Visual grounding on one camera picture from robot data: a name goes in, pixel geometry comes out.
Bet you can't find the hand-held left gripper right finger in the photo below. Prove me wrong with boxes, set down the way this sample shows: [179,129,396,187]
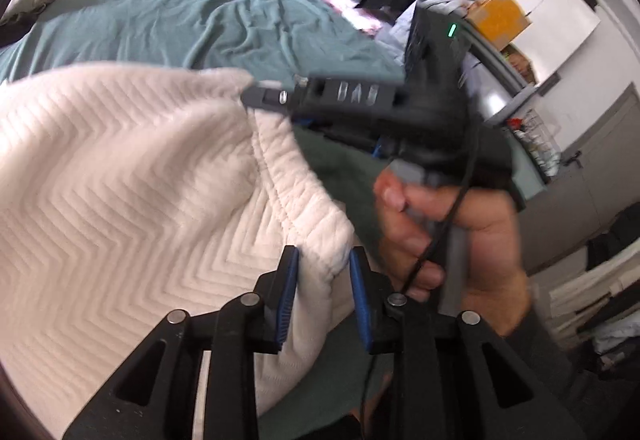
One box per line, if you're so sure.
[348,246,589,440]

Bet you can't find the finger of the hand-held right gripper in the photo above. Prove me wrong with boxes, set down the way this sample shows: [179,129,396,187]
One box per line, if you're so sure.
[240,75,407,122]

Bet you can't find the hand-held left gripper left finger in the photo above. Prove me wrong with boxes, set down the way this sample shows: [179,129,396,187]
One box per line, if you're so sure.
[62,245,301,440]

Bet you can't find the white quilted blanket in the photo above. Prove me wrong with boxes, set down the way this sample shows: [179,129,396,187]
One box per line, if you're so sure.
[0,65,396,440]

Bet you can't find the person's right forearm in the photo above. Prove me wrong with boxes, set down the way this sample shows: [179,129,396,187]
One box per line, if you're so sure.
[500,285,618,440]

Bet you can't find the person's right hand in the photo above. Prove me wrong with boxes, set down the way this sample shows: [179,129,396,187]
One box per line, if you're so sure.
[374,170,534,338]

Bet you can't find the pink floral cloth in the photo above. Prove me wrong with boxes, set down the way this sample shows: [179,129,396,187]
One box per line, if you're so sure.
[309,0,398,37]

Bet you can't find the printed cardboard box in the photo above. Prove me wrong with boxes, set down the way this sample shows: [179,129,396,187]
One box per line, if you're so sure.
[500,43,540,87]

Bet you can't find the orange cardboard box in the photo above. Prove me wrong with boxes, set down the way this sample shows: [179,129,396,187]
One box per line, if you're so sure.
[469,0,534,47]

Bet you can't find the grey door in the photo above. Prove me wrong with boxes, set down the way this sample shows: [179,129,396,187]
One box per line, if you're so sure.
[520,83,640,273]

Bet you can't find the green bed duvet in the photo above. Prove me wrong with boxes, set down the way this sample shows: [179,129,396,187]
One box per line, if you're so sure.
[0,0,408,440]

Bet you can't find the black bag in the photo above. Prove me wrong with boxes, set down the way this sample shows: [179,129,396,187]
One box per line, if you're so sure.
[584,204,640,272]

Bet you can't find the stack of white linens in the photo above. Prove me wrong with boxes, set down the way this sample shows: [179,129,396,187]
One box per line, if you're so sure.
[546,260,640,338]

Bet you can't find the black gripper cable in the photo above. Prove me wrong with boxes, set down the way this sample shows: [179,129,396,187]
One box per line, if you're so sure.
[361,120,476,440]

